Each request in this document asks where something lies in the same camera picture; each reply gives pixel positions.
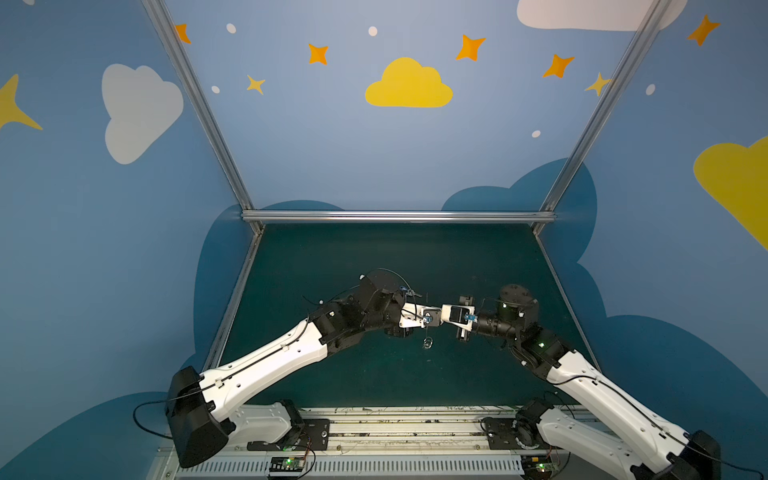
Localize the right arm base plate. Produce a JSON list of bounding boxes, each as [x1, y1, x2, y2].
[[480, 417, 541, 450]]

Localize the controller board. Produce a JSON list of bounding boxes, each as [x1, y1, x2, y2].
[[267, 456, 307, 479], [521, 456, 557, 480]]

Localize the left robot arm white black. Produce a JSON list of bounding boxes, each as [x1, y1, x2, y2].
[[165, 271, 450, 468]]

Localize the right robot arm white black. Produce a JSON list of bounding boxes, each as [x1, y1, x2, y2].
[[441, 284, 722, 479]]

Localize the left controller board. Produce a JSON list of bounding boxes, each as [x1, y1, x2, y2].
[[267, 456, 307, 479]]

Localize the aluminium frame right post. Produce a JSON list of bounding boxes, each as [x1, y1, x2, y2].
[[532, 0, 673, 237]]

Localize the aluminium rail base front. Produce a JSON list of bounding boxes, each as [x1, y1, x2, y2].
[[143, 406, 607, 480]]

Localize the right controller board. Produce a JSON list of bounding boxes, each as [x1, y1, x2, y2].
[[521, 456, 557, 480]]

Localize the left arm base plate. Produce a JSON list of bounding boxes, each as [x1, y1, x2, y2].
[[247, 419, 331, 451]]

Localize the silver key blue head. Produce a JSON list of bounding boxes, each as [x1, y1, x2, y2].
[[400, 286, 422, 298]]

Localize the aluminium frame left post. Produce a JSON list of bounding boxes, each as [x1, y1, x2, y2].
[[142, 0, 253, 212]]

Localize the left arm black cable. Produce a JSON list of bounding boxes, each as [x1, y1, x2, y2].
[[131, 398, 178, 442]]

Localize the aluminium frame back bar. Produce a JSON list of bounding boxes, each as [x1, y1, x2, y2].
[[241, 210, 556, 224]]

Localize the aluminium frame post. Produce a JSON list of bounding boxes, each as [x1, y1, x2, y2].
[[142, 0, 253, 212], [532, 0, 673, 237]]

